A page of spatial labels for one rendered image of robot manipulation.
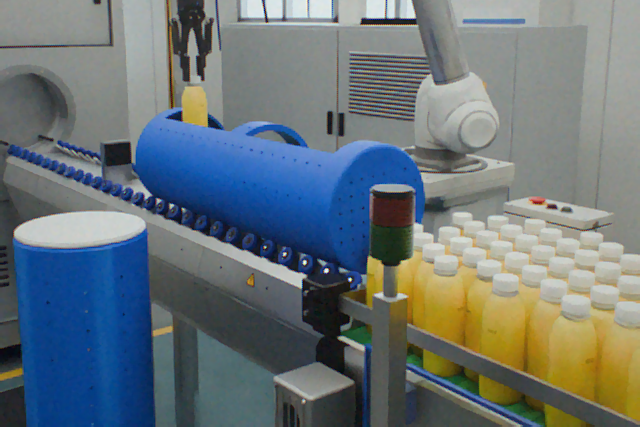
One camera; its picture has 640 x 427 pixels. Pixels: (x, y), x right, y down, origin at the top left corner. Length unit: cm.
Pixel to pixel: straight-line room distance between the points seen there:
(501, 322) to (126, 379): 91
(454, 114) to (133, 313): 97
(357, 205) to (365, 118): 235
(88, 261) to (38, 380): 30
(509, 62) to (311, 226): 190
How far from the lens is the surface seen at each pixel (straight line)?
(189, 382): 279
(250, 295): 191
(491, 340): 130
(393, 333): 118
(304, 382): 146
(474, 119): 215
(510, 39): 340
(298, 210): 169
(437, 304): 136
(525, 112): 349
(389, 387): 120
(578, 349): 121
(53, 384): 185
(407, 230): 112
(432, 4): 216
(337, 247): 164
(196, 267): 212
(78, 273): 174
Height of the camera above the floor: 150
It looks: 12 degrees down
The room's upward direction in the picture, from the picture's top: straight up
